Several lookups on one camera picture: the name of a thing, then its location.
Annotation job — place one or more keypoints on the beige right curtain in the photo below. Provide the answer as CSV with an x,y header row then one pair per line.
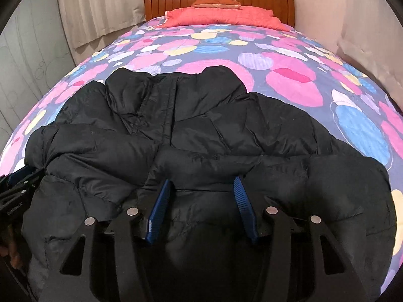
x,y
372,36

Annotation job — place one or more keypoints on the black puffer jacket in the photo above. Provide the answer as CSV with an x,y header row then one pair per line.
x,y
117,141

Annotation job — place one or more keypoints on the beige left curtain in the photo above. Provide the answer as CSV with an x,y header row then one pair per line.
x,y
87,20

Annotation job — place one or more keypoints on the orange embroidered pillow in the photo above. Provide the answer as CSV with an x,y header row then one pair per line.
x,y
221,4

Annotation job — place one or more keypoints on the red folded blanket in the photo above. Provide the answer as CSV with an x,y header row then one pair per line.
x,y
244,15

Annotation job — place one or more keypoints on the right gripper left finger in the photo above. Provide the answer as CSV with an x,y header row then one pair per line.
x,y
104,260

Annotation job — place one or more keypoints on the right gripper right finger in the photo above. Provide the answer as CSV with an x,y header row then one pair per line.
x,y
301,259

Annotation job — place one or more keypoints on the person's left hand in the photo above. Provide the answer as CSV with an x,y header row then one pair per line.
x,y
11,246

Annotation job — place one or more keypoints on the frosted glass wardrobe door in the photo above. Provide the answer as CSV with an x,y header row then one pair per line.
x,y
34,57

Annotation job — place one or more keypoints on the colourful dotted bed cover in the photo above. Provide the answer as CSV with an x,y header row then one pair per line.
x,y
286,65

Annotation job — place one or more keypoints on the beige curtain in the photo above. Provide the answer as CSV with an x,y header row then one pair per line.
x,y
87,20
372,36

